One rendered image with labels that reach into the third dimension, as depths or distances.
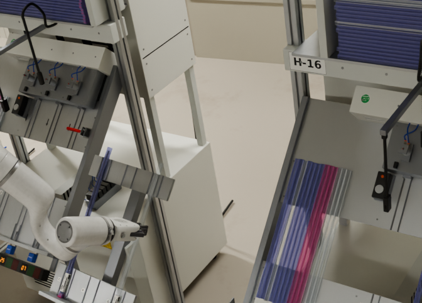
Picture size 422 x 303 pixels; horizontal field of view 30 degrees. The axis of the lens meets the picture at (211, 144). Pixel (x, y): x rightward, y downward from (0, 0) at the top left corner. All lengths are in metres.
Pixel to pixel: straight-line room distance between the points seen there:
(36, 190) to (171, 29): 1.11
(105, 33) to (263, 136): 2.02
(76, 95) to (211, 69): 2.71
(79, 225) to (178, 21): 1.17
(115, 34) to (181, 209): 0.92
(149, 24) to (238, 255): 1.30
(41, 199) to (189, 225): 1.33
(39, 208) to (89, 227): 0.15
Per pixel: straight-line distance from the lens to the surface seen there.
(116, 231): 2.30
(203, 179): 3.42
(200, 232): 3.50
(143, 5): 2.92
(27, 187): 2.19
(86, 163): 2.80
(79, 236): 2.19
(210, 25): 5.51
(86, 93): 2.82
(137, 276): 2.64
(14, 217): 2.97
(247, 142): 4.56
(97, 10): 2.71
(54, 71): 2.92
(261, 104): 4.93
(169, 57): 3.08
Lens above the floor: 2.37
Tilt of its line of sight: 31 degrees down
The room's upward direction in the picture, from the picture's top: 10 degrees counter-clockwise
